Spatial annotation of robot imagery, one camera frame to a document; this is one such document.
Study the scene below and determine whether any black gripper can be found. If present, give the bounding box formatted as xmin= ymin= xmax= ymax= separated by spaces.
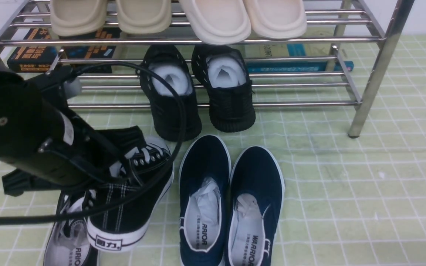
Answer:
xmin=0 ymin=66 xmax=147 ymax=197

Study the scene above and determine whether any black canvas sneaker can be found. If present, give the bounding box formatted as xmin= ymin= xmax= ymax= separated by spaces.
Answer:
xmin=83 ymin=136 xmax=174 ymax=252
xmin=43 ymin=190 xmax=99 ymax=266

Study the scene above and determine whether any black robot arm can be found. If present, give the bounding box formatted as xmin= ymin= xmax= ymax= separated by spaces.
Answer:
xmin=0 ymin=63 xmax=146 ymax=197

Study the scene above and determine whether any silver metal shoe rack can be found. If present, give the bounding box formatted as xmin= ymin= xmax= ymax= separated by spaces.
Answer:
xmin=0 ymin=0 xmax=415 ymax=139

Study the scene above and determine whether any black knit shoe left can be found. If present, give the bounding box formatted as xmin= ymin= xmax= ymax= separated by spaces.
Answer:
xmin=138 ymin=44 xmax=202 ymax=142

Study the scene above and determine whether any black knit shoe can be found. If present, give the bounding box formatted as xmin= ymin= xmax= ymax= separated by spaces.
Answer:
xmin=138 ymin=44 xmax=202 ymax=142
xmin=191 ymin=44 xmax=256 ymax=133

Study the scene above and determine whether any black orange book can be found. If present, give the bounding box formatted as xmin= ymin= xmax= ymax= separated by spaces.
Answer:
xmin=7 ymin=28 xmax=123 ymax=73

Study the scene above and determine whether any navy slip-on shoe left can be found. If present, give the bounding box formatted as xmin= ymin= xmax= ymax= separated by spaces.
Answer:
xmin=179 ymin=135 xmax=231 ymax=266

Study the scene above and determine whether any navy slip-on shoe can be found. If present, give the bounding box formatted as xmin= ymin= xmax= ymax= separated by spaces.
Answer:
xmin=224 ymin=146 xmax=285 ymax=266
xmin=179 ymin=135 xmax=231 ymax=266

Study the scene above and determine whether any beige slipper far left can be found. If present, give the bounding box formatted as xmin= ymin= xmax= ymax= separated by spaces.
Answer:
xmin=50 ymin=0 xmax=108 ymax=37

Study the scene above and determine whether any beige slipper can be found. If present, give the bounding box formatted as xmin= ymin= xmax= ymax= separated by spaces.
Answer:
xmin=50 ymin=0 xmax=108 ymax=37
xmin=115 ymin=0 xmax=172 ymax=35

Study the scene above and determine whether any black knit shoe right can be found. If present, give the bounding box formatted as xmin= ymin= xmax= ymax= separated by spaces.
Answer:
xmin=191 ymin=44 xmax=256 ymax=133

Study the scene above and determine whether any navy slip-on shoe right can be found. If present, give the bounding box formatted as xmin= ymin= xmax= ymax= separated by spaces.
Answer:
xmin=224 ymin=146 xmax=285 ymax=266

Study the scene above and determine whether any cream slipper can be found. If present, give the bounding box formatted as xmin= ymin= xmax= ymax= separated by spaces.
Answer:
xmin=179 ymin=0 xmax=252 ymax=45
xmin=243 ymin=0 xmax=307 ymax=40

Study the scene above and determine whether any teal beige book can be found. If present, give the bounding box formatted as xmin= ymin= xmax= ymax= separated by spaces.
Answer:
xmin=243 ymin=26 xmax=354 ymax=74

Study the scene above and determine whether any black cable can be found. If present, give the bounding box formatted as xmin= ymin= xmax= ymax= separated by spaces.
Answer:
xmin=0 ymin=61 xmax=187 ymax=226

